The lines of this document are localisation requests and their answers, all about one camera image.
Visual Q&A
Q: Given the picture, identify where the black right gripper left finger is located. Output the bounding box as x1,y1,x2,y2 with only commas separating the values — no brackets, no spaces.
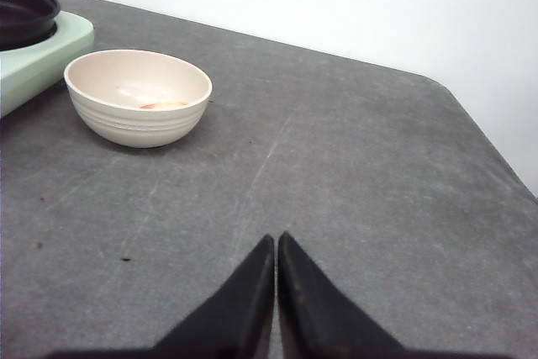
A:
156,235,275,358

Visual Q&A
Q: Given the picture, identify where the cream ribbed bowl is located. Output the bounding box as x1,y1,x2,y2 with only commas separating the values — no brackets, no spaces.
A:
64,50,213,148

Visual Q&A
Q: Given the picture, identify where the mint green breakfast maker base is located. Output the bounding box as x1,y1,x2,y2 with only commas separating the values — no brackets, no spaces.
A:
1,9,94,117

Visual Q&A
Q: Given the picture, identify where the pink shrimp piece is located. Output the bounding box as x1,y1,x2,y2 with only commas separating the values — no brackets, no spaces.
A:
140,100,188,109

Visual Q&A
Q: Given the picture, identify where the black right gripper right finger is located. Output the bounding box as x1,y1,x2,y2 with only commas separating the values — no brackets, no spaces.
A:
277,231,404,358

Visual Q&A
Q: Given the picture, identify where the black round frying pan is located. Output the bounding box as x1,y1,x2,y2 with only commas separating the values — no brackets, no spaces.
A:
1,0,61,51

